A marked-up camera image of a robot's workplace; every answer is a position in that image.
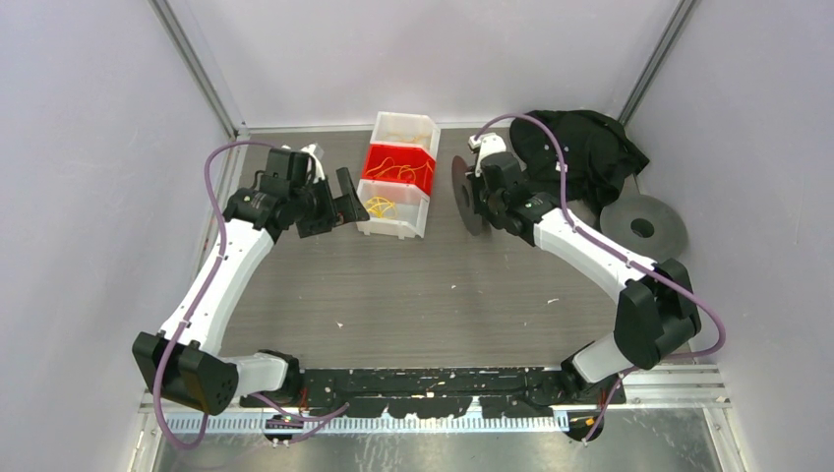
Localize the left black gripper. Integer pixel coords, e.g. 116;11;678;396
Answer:
291;167;368;238

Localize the black cable spool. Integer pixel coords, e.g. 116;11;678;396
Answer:
450;155;484;236
599;195;688;262

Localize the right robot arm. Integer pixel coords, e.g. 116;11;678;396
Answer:
451;151;702;404

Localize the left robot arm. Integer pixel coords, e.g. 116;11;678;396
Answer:
132;144;370;416

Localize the white plastic bin near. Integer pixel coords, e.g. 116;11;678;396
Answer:
356;179;430;240

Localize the white plastic bin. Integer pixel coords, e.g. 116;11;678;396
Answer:
370;111;441;160
356;179;430;240

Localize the red plastic bin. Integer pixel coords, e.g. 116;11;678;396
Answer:
361;145;436;196

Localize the white plastic bin far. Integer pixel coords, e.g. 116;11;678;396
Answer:
370;111;441;160

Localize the black cloth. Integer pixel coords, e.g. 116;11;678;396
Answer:
509;110;650;210

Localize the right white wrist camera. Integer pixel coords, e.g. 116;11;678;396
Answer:
467;133;507;178

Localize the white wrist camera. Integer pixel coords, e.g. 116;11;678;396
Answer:
301;143;326;183
467;133;507;178

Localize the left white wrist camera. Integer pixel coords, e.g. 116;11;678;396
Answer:
301;143;326;183

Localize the yellow cable in red bin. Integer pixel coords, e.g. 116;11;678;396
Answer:
365;155;434;186

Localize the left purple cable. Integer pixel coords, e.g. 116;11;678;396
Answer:
151;141;353;451

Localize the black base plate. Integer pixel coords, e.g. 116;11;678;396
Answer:
263;367;618;419

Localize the slotted cable duct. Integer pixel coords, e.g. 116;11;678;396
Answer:
206;411;569;435

